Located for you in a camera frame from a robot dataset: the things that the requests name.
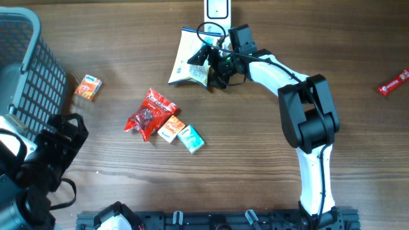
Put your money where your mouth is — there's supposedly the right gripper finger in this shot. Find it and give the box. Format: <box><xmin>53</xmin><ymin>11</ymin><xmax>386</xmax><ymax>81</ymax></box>
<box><xmin>209</xmin><ymin>77</ymin><xmax>227</xmax><ymax>89</ymax></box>
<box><xmin>187</xmin><ymin>45</ymin><xmax>212</xmax><ymax>66</ymax></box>

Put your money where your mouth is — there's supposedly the cream snack pouch blue seal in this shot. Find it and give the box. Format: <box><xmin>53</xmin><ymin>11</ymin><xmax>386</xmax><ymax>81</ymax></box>
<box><xmin>168</xmin><ymin>27</ymin><xmax>210</xmax><ymax>89</ymax></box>

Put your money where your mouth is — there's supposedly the orange tissue pack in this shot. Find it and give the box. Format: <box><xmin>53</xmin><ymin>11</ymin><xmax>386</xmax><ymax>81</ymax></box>
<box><xmin>158</xmin><ymin>115</ymin><xmax>185</xmax><ymax>143</ymax></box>
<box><xmin>74</xmin><ymin>75</ymin><xmax>102</xmax><ymax>101</ymax></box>

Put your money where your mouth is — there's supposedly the teal tissue pack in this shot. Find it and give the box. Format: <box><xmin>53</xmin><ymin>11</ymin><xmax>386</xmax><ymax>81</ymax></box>
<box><xmin>178</xmin><ymin>125</ymin><xmax>205</xmax><ymax>155</ymax></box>

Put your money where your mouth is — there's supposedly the red snack bag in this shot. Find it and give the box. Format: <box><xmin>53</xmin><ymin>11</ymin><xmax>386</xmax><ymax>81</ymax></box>
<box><xmin>124</xmin><ymin>88</ymin><xmax>178</xmax><ymax>142</ymax></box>

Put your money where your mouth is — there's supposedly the red candy bar wrapper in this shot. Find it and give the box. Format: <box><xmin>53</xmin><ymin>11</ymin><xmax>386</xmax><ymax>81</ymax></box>
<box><xmin>377</xmin><ymin>68</ymin><xmax>409</xmax><ymax>96</ymax></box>

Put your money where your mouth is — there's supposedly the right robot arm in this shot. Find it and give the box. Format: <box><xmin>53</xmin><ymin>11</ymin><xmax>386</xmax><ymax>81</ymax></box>
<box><xmin>187</xmin><ymin>24</ymin><xmax>340</xmax><ymax>229</ymax></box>

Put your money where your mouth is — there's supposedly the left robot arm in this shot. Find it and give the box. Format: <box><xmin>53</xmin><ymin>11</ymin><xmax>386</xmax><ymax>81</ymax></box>
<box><xmin>1</xmin><ymin>113</ymin><xmax>88</xmax><ymax>229</ymax></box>

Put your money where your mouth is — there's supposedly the white barcode scanner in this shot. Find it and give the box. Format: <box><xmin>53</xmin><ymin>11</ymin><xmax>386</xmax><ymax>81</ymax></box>
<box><xmin>204</xmin><ymin>0</ymin><xmax>231</xmax><ymax>32</ymax></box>

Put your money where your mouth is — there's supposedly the grey plastic shopping basket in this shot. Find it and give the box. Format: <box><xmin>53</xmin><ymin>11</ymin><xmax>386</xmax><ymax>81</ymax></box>
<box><xmin>1</xmin><ymin>6</ymin><xmax>68</xmax><ymax>141</ymax></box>

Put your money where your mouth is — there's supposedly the left camera cable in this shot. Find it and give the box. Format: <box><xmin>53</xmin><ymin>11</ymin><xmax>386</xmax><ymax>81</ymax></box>
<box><xmin>0</xmin><ymin>127</ymin><xmax>77</xmax><ymax>211</ymax></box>

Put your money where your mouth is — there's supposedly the camera cable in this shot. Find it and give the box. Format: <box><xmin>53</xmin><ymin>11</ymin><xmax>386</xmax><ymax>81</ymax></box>
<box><xmin>0</xmin><ymin>127</ymin><xmax>77</xmax><ymax>211</ymax></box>
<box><xmin>196</xmin><ymin>21</ymin><xmax>333</xmax><ymax>230</ymax></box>

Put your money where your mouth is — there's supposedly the right camera cable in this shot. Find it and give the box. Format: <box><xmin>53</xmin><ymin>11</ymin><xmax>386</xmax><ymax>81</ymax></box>
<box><xmin>196</xmin><ymin>21</ymin><xmax>333</xmax><ymax>230</ymax></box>

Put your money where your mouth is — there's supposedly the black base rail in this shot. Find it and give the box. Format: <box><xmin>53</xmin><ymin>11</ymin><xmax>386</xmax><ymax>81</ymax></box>
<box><xmin>75</xmin><ymin>209</ymin><xmax>361</xmax><ymax>230</ymax></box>

